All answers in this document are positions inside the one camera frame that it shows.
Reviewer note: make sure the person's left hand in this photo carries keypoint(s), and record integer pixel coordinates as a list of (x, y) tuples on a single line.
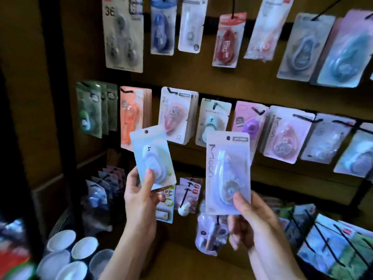
[(140, 209)]

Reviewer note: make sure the person's right hand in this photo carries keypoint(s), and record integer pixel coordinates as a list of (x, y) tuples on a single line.
[(256, 221)]

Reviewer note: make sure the person's right thumb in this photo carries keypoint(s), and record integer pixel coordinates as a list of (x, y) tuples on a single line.
[(241, 202)]

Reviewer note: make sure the person's left thumb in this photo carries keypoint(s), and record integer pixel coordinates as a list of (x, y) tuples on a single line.
[(148, 180)]

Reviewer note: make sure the light blue correction tape pack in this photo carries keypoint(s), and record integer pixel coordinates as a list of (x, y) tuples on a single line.
[(151, 148)]

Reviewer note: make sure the lavender white correction tape pack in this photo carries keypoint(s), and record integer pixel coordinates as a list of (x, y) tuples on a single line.
[(227, 166)]

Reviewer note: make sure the person's right forearm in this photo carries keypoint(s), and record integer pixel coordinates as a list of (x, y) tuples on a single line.
[(276, 256)]

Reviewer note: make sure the person's left forearm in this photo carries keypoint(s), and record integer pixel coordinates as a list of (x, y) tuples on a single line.
[(128, 256)]

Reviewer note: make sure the yellow green stationery pack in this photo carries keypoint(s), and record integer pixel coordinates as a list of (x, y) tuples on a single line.
[(166, 207)]

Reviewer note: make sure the lavender hanging stationery pack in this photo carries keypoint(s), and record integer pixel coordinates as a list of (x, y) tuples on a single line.
[(211, 233)]

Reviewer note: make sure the pink packs with white dispenser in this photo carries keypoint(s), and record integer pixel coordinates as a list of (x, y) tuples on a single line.
[(188, 198)]

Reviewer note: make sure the row of blue hanging packs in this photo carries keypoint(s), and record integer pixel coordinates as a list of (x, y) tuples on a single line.
[(100, 189)]

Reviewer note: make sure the orange correction tape packs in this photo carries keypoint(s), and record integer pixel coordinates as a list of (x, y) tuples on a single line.
[(131, 113)]

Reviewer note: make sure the pink white correction tape packs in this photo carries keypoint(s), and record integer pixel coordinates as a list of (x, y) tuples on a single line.
[(176, 113)]

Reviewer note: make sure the pink teardrop correction tape pack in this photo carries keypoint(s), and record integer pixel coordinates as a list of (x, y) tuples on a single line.
[(287, 139)]

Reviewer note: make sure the purple correction tape pack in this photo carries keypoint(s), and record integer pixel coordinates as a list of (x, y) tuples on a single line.
[(250, 122)]

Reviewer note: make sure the mint correction tape pack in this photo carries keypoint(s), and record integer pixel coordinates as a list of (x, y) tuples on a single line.
[(212, 116)]

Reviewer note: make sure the green correction tape packs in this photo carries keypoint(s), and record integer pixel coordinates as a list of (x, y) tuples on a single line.
[(90, 110)]

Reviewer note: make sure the row of blue green packs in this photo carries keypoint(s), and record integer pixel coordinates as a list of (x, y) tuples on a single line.
[(329, 242)]

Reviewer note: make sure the clear white correction tape pack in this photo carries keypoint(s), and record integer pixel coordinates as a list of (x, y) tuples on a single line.
[(326, 139)]

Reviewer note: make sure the cluster of white round cups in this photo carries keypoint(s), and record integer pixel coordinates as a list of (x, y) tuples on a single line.
[(72, 256)]

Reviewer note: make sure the pale blue correction tape pack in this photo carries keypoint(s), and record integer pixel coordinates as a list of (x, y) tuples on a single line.
[(357, 157)]

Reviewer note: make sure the grey triple correction tape pack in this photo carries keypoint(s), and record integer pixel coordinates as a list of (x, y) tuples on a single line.
[(122, 40)]

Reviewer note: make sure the shiny clear packets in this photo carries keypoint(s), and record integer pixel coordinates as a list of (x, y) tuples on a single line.
[(11, 230)]

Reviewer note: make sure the dark blue correction tape pack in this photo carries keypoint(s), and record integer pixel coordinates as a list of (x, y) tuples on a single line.
[(162, 29)]

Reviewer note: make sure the red packet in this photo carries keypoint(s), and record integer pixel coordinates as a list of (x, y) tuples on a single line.
[(13, 261)]

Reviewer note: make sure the red correction tape pack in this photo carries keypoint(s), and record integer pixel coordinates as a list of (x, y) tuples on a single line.
[(228, 43)]

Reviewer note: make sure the white slim correction tape pack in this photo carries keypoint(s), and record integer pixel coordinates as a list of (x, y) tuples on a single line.
[(192, 26)]

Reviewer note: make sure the white pink correction tape pack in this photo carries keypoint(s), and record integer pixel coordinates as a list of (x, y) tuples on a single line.
[(266, 32)]

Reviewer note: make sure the teal correction tape pack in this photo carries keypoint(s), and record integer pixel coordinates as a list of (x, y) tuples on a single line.
[(346, 55)]

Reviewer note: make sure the black shelf post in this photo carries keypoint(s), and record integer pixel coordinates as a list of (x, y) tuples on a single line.
[(58, 99)]

